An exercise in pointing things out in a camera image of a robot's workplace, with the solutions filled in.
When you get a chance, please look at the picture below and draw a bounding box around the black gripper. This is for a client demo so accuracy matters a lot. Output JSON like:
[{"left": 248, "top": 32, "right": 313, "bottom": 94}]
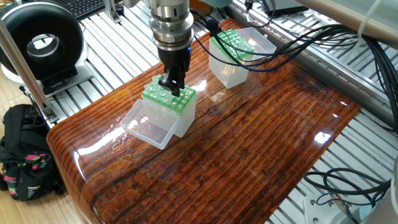
[{"left": 155, "top": 42, "right": 193, "bottom": 98}]

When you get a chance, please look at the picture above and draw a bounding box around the translucent tip box green rack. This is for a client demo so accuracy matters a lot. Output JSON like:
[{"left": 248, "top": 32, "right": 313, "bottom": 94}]
[
  {"left": 142, "top": 78, "right": 197, "bottom": 138},
  {"left": 208, "top": 30, "right": 256, "bottom": 89}
]

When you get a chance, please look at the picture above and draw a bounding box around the clear hinged box lid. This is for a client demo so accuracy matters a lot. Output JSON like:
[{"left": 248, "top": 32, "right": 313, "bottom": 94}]
[
  {"left": 239, "top": 27, "right": 277, "bottom": 60},
  {"left": 119, "top": 100, "right": 178, "bottom": 150}
]

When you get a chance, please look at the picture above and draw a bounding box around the glossy wooden board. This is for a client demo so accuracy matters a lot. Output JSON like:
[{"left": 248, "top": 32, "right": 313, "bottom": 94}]
[{"left": 47, "top": 19, "right": 363, "bottom": 224}]

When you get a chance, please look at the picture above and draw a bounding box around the black round fan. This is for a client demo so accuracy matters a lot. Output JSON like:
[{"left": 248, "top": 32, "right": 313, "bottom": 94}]
[{"left": 0, "top": 3, "right": 85, "bottom": 95}]

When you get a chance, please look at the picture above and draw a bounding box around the black keyboard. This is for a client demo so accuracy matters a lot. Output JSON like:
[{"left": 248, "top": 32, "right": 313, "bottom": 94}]
[{"left": 62, "top": 0, "right": 108, "bottom": 19}]

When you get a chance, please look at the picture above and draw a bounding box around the black backpack pink trim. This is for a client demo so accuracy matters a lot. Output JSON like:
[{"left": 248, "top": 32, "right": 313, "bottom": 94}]
[{"left": 0, "top": 103, "right": 68, "bottom": 202}]

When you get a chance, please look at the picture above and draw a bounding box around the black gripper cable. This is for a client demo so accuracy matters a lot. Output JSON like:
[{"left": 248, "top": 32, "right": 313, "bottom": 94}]
[{"left": 192, "top": 11, "right": 374, "bottom": 74}]

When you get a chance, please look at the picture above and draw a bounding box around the slim aluminium post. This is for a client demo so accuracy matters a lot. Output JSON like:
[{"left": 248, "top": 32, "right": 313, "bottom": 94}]
[{"left": 0, "top": 25, "right": 58, "bottom": 124}]

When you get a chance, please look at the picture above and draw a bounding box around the black looped cable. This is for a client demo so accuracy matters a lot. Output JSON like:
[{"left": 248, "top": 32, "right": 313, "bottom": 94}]
[{"left": 308, "top": 167, "right": 391, "bottom": 210}]

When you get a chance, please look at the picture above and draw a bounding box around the thick black cable bundle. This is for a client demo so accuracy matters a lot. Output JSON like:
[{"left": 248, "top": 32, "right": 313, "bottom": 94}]
[{"left": 358, "top": 28, "right": 398, "bottom": 131}]

